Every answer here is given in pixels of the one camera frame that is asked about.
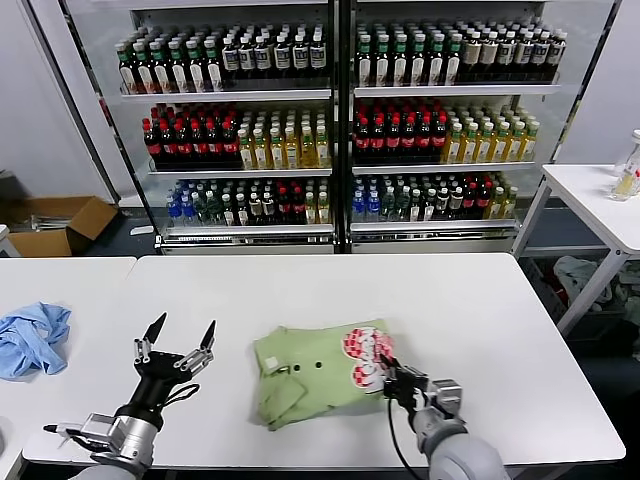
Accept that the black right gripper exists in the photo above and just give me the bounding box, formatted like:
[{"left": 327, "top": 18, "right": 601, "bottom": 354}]
[{"left": 377, "top": 351, "right": 433, "bottom": 408}]

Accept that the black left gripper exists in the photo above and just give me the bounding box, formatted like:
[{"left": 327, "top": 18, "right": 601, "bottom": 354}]
[{"left": 118, "top": 312, "right": 218, "bottom": 414}]

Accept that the light green t-shirt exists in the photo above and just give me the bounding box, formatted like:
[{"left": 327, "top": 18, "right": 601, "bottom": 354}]
[{"left": 251, "top": 318, "right": 406, "bottom": 432}]

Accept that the glass door beverage cooler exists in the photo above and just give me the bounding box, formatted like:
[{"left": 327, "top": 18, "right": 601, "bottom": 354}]
[
  {"left": 29, "top": 0, "right": 346, "bottom": 256},
  {"left": 339, "top": 0, "right": 624, "bottom": 256}
]

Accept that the white metal cooler shelf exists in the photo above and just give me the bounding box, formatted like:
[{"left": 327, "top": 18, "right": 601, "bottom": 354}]
[
  {"left": 352, "top": 160, "right": 537, "bottom": 175},
  {"left": 119, "top": 88, "right": 333, "bottom": 105},
  {"left": 350, "top": 217, "right": 517, "bottom": 232},
  {"left": 162, "top": 223, "right": 335, "bottom": 236},
  {"left": 353, "top": 83, "right": 563, "bottom": 98},
  {"left": 148, "top": 167, "right": 334, "bottom": 178}
]

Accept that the open brown cardboard box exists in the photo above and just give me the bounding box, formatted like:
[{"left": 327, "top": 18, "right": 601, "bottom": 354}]
[{"left": 0, "top": 195, "right": 120, "bottom": 258}]

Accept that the crumpled light blue garment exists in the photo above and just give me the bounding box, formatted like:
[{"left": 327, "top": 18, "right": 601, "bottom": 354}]
[{"left": 0, "top": 301, "right": 73, "bottom": 381}]

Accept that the dark plastic laundry crate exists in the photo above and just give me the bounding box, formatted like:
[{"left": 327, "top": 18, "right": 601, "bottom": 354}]
[{"left": 519, "top": 257, "right": 640, "bottom": 344}]

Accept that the bundle of metal rods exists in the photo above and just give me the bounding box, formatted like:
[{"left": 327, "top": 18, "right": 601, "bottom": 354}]
[{"left": 30, "top": 213, "right": 69, "bottom": 232}]

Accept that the white stool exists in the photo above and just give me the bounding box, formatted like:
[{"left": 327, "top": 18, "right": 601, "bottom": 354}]
[{"left": 0, "top": 224, "right": 22, "bottom": 258}]

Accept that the crumpled white garment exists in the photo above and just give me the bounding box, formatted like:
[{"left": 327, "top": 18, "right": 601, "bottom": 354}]
[{"left": 552, "top": 255, "right": 615, "bottom": 305}]

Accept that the dark grey box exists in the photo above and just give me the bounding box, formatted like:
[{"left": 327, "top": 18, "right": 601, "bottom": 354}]
[{"left": 0, "top": 169, "right": 24, "bottom": 201}]

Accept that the crumpled grey green garment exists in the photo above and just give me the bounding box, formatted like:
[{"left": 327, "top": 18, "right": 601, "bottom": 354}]
[{"left": 607, "top": 269, "right": 640, "bottom": 307}]

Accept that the white side table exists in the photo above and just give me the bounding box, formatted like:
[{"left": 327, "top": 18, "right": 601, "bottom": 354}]
[{"left": 512, "top": 163, "right": 640, "bottom": 336}]

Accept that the white cap dark drink bottle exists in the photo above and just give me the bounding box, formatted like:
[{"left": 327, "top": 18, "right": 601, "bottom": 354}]
[
  {"left": 221, "top": 35, "right": 241, "bottom": 81},
  {"left": 515, "top": 30, "right": 534, "bottom": 80},
  {"left": 497, "top": 30, "right": 517, "bottom": 80},
  {"left": 531, "top": 30, "right": 550, "bottom": 79},
  {"left": 292, "top": 32, "right": 311, "bottom": 80},
  {"left": 238, "top": 35, "right": 258, "bottom": 81},
  {"left": 309, "top": 31, "right": 329, "bottom": 80},
  {"left": 548, "top": 30, "right": 568, "bottom": 79},
  {"left": 255, "top": 34, "right": 274, "bottom": 81},
  {"left": 273, "top": 33, "right": 293, "bottom": 81}
]

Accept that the clear glass bottle white cap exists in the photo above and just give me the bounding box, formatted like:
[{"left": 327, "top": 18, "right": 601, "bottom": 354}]
[{"left": 608, "top": 128, "right": 640, "bottom": 202}]

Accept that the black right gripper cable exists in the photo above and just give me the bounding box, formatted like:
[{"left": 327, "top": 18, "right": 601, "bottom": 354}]
[{"left": 385, "top": 397, "right": 426, "bottom": 480}]

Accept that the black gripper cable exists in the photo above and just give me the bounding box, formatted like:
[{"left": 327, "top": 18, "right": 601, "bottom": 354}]
[
  {"left": 159, "top": 383, "right": 201, "bottom": 409},
  {"left": 385, "top": 397, "right": 426, "bottom": 480}
]

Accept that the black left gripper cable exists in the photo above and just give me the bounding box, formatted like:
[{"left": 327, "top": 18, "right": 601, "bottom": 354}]
[{"left": 159, "top": 383, "right": 201, "bottom": 409}]

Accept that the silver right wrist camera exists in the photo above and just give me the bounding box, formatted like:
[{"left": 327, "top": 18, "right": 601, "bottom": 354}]
[{"left": 429, "top": 378, "right": 465, "bottom": 416}]

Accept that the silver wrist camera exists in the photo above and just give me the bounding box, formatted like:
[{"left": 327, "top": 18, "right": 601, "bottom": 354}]
[
  {"left": 429, "top": 378, "right": 465, "bottom": 416},
  {"left": 78, "top": 412, "right": 124, "bottom": 455}
]

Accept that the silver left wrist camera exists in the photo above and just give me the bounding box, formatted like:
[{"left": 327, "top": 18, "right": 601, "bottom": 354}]
[{"left": 78, "top": 412, "right": 124, "bottom": 455}]

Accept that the thin black looped camera cable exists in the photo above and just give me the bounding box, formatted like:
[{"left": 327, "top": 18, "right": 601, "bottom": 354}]
[{"left": 43, "top": 423, "right": 94, "bottom": 446}]

